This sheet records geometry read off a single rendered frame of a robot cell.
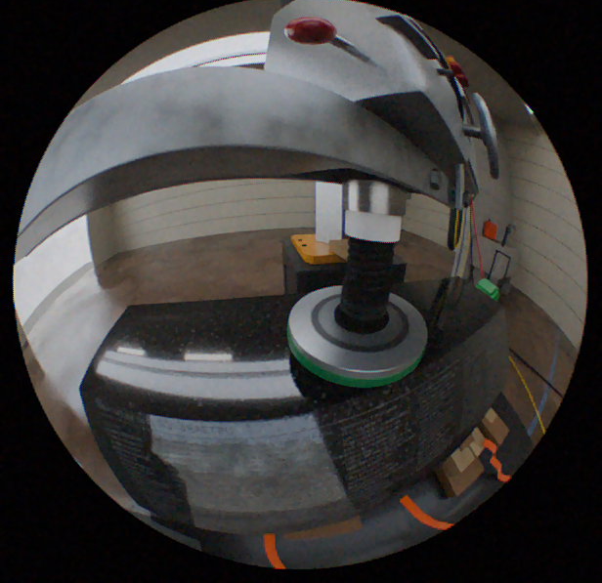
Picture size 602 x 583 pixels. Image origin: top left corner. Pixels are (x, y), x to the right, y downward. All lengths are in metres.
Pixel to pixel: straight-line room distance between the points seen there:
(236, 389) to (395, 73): 0.36
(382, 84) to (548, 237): 4.95
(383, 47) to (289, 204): 6.21
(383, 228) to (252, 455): 0.31
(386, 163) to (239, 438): 0.31
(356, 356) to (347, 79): 0.27
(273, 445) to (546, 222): 5.13
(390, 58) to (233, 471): 0.44
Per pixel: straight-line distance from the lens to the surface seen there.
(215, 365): 0.32
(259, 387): 0.28
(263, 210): 6.28
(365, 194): 0.21
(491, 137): 0.29
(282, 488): 0.32
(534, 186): 5.26
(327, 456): 0.29
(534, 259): 5.06
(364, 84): 0.16
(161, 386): 0.33
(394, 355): 0.25
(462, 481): 1.25
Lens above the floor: 1.05
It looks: 25 degrees down
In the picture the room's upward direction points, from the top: 1 degrees counter-clockwise
